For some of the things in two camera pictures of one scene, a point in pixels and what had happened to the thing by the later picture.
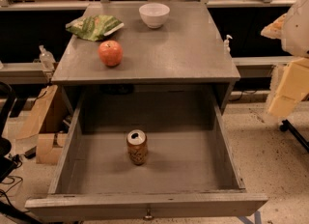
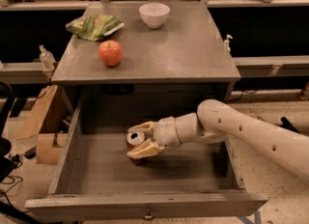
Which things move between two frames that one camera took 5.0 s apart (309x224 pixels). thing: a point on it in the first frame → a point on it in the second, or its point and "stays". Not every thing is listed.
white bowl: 154,14 stays
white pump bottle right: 226,47 stays
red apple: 110,52 stays
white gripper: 297,30 → 166,133
